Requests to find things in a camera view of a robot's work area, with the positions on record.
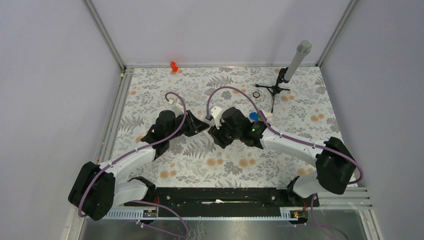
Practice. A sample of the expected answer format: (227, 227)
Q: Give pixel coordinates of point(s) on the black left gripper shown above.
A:
(195, 125)

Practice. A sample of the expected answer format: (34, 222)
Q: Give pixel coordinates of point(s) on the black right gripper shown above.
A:
(217, 135)

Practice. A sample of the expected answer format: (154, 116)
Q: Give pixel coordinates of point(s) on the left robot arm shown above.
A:
(100, 187)

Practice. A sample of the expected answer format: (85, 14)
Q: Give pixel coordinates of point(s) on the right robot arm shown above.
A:
(334, 164)

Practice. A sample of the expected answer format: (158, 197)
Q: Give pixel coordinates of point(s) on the white purple block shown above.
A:
(266, 115)

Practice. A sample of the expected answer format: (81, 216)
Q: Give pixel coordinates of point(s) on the poker chip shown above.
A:
(256, 94)

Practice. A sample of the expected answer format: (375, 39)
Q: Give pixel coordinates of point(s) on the red plastic clip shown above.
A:
(174, 66)

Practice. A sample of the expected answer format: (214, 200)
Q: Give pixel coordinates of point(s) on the black tripod mic stand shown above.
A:
(275, 89)

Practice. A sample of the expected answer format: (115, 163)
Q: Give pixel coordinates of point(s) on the floral table mat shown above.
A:
(196, 161)

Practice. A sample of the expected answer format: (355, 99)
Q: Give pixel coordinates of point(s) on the silver microphone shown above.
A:
(302, 50)

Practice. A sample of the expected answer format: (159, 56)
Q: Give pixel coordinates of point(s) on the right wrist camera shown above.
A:
(215, 114)

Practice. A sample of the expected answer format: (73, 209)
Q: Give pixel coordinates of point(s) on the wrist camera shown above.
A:
(215, 114)
(176, 107)

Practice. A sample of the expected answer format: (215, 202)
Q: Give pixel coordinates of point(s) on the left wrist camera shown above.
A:
(176, 107)

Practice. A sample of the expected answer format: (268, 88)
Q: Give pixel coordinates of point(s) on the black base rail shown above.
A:
(226, 202)

